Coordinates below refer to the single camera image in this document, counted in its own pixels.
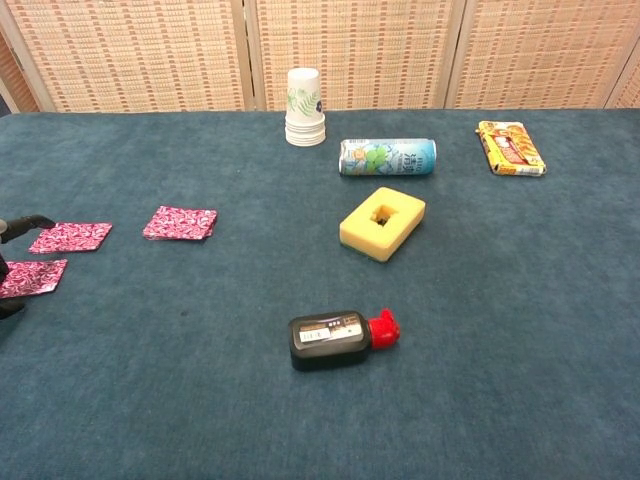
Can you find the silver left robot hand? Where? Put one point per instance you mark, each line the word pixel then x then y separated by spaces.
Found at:
pixel 27 222

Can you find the pink patterned packet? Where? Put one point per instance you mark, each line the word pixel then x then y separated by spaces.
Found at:
pixel 181 222

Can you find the woven bamboo screen panel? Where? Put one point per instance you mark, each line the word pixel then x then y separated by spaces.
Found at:
pixel 17 85
pixel 135 55
pixel 629 90
pixel 355 50
pixel 540 50

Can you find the blue felt table cover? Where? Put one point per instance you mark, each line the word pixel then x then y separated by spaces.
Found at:
pixel 150 375

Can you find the white paper cup stack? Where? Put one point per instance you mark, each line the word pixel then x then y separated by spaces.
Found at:
pixel 304 110

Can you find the black ink bottle red cap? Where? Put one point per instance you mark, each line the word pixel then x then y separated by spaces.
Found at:
pixel 325 345

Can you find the yellow sponge with square hole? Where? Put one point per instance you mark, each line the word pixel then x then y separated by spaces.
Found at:
pixel 360 232

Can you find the light blue drink can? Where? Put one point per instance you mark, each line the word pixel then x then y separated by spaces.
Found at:
pixel 387 157

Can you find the yellow snack packet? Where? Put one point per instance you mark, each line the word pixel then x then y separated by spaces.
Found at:
pixel 512 150

